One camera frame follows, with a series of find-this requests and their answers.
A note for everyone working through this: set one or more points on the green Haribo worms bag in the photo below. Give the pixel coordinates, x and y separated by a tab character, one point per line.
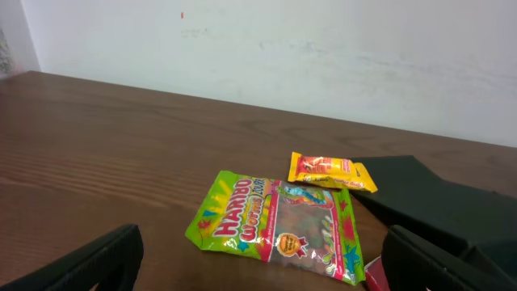
309	228

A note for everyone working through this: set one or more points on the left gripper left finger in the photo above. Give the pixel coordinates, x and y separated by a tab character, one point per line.
110	262

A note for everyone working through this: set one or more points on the orange yellow snack packet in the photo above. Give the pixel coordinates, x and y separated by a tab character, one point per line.
340	173

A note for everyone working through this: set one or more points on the dark green gift box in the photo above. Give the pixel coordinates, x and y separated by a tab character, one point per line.
475	226

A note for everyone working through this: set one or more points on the red Hello Panda box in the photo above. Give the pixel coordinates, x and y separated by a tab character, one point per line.
375	276

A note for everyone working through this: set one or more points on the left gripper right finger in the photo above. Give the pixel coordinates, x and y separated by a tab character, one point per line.
412	263

